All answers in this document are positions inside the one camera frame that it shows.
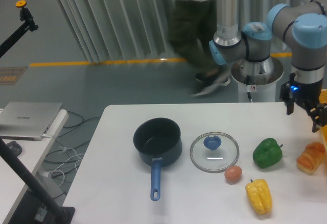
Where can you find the person in green trousers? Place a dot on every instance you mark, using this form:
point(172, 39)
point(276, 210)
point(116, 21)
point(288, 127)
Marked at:
point(190, 29)

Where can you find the orange croissant bread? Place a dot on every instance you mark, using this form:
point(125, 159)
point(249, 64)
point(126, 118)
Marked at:
point(311, 157)

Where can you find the dark saucepan with blue handle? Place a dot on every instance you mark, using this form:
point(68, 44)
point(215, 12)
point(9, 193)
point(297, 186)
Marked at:
point(158, 142)

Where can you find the yellow woven basket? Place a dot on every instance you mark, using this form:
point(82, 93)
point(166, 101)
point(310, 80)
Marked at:
point(323, 130)

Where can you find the black camera stand pole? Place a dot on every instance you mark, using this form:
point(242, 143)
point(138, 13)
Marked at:
point(61, 214)

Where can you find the glass lid with blue knob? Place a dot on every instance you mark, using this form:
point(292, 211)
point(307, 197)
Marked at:
point(214, 152)

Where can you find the silver laptop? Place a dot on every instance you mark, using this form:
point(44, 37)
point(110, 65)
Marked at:
point(28, 120)

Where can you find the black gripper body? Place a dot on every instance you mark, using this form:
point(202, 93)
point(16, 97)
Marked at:
point(305, 95)

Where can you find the brown egg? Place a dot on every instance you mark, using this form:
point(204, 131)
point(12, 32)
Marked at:
point(233, 173)

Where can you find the yellow bell pepper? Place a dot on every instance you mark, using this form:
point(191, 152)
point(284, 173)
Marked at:
point(259, 196)

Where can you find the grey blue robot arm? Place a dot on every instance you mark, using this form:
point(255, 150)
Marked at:
point(302, 29)

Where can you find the white side table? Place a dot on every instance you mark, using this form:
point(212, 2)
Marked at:
point(32, 156)

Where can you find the green bell pepper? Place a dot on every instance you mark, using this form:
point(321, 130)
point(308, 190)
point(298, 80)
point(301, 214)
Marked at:
point(267, 153)

